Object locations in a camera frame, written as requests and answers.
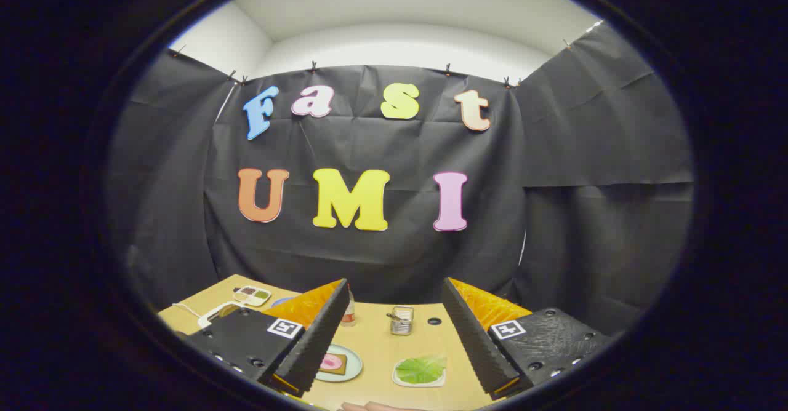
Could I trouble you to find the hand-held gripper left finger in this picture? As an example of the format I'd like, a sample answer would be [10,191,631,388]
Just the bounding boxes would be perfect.
[183,279,350,398]

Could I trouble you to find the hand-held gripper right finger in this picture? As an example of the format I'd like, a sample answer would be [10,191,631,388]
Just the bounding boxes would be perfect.
[441,277,613,399]

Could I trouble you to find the green lettuce leaf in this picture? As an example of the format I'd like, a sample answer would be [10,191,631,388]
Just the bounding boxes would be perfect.
[396,356,447,385]

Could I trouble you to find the pale green plate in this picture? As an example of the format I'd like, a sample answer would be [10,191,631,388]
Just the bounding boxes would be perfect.
[316,343,363,383]

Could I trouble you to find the clear plastic water bottle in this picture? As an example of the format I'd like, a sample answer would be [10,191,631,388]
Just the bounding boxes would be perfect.
[340,285,356,328]

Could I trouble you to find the white condiment tray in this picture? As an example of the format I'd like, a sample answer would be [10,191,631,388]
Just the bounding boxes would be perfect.
[233,285,272,308]

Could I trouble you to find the white square plate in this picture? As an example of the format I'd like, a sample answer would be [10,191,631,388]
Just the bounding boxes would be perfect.
[392,356,447,388]

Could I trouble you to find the white toaster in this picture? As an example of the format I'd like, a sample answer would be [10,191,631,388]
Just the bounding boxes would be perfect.
[197,301,247,329]

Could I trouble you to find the metal wire cutlery caddy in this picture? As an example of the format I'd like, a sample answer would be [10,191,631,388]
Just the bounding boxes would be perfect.
[387,305,415,337]

